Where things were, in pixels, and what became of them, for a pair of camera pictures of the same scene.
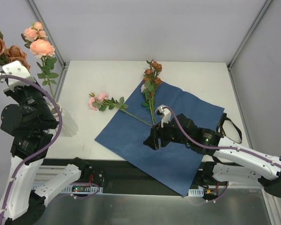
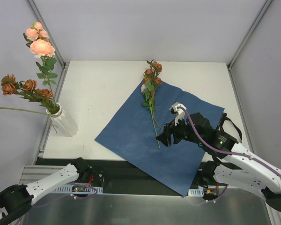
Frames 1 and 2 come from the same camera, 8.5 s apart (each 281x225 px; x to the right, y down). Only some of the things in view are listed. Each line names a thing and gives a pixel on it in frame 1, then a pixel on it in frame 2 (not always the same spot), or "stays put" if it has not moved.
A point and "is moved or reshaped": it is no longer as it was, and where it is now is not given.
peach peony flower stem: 35,37 stays put
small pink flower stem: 102,102 is moved or reshaped
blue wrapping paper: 126,133 stays put
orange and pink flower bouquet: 151,78 stays put
